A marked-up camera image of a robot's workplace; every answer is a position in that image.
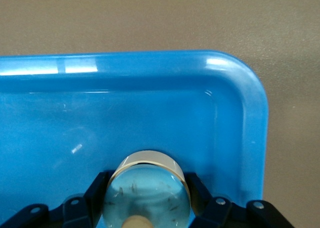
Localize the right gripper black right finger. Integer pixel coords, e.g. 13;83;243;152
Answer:
186;172;293;228

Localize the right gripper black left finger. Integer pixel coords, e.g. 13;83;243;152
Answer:
0;171;111;228

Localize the light blue desk bell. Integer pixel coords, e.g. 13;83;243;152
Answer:
103;150;194;228

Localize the blue plastic tray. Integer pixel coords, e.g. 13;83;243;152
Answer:
0;49;270;228

